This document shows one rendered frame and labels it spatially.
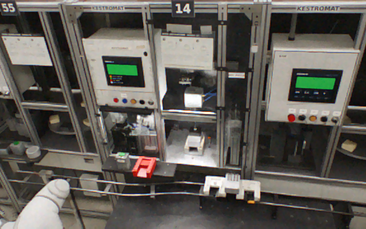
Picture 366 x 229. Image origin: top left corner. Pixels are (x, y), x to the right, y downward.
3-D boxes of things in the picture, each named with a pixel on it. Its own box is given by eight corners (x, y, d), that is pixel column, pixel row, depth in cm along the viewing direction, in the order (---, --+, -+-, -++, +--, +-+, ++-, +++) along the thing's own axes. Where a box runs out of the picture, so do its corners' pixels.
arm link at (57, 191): (42, 184, 157) (26, 205, 146) (58, 167, 148) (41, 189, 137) (64, 198, 161) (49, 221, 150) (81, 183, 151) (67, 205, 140)
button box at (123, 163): (117, 169, 224) (114, 156, 217) (121, 162, 230) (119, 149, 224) (128, 170, 222) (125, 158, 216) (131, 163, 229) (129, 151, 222)
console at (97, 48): (95, 107, 209) (79, 41, 183) (112, 86, 232) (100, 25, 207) (155, 111, 201) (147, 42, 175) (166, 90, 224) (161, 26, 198)
